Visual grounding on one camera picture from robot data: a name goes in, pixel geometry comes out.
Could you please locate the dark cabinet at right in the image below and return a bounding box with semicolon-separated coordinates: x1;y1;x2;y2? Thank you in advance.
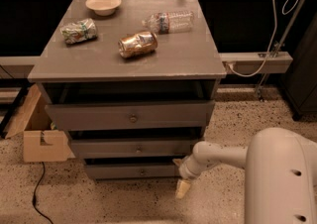
280;13;317;121

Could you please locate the grey drawer cabinet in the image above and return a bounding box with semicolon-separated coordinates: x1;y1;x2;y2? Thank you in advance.
29;0;226;168

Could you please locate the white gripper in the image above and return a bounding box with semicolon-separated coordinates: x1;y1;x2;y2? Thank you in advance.
172;155;206;199

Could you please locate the crushed green white can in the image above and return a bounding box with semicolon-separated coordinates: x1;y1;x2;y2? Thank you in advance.
60;18;98;45

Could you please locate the grey bottom drawer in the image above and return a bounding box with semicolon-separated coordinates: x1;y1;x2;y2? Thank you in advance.
85;163;179;179

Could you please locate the crushed gold can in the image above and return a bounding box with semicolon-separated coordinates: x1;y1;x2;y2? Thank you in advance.
118;31;158;58

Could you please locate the grey middle drawer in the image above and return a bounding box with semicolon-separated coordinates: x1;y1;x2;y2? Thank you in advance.
70;137;198;159

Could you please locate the grey drawer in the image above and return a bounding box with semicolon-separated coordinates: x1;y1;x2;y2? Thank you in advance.
70;137;198;159
85;163;179;179
46;101;215;131

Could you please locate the metal stand pole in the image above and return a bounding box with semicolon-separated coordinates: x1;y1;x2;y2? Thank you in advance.
255;0;305;101

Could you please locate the clear plastic water bottle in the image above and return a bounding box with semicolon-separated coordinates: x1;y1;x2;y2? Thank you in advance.
142;10;194;35

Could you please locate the white bowl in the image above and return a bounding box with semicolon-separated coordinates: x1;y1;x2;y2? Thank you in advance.
85;0;122;16

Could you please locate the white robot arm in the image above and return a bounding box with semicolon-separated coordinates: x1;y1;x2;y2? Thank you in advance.
174;128;317;224

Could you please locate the grey rail beam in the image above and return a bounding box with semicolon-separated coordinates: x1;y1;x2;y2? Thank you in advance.
220;52;293;75

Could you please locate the grey top drawer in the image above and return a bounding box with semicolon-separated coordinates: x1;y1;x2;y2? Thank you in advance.
46;101;215;131

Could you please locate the black floor cable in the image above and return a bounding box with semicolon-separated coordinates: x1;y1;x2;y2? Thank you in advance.
32;162;54;224

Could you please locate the cardboard box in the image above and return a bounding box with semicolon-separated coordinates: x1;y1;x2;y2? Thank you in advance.
5;85;74;163

